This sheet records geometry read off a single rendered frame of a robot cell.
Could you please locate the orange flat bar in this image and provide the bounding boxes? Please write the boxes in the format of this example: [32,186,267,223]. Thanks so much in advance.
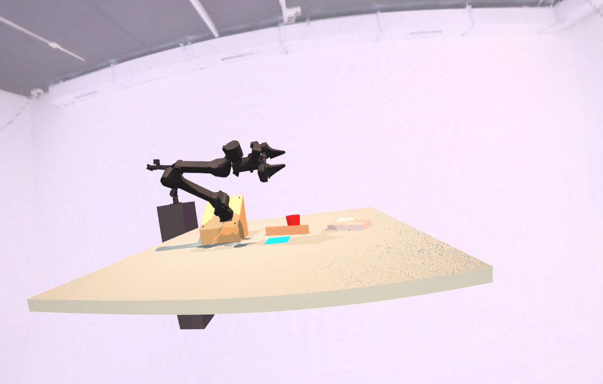
[266,225,309,236]

